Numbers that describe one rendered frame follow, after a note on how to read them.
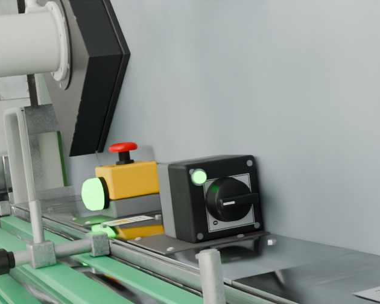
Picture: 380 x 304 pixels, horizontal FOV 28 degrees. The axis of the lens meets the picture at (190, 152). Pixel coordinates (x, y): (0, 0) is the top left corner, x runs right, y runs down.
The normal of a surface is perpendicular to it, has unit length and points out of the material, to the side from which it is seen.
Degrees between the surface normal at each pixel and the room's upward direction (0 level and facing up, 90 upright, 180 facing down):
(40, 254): 90
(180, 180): 0
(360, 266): 90
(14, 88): 90
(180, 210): 0
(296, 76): 0
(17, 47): 90
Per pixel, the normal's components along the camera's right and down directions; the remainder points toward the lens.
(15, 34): 0.35, -0.23
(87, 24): 0.25, -0.57
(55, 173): 0.39, 0.00
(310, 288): -0.12, -0.99
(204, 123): -0.91, 0.13
